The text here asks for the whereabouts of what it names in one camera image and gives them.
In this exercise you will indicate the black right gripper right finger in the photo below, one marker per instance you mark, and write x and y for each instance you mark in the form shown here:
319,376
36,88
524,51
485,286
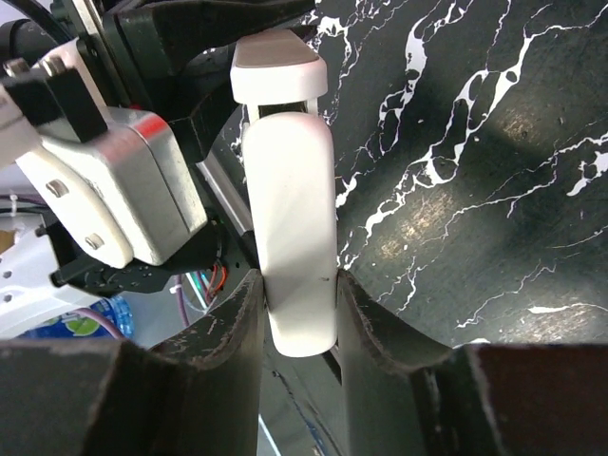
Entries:
407,394

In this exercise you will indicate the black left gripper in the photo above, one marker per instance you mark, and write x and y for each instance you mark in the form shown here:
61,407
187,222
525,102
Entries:
173,58

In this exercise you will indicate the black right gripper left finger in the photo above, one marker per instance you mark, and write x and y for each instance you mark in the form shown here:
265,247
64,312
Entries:
196,394

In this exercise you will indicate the white stapler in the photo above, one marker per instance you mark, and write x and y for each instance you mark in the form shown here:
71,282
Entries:
288,158

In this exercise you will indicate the plastic water bottle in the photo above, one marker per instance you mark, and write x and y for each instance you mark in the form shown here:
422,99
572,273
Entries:
72,325

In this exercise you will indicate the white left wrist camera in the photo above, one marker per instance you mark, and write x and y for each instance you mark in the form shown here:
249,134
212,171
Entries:
114,177

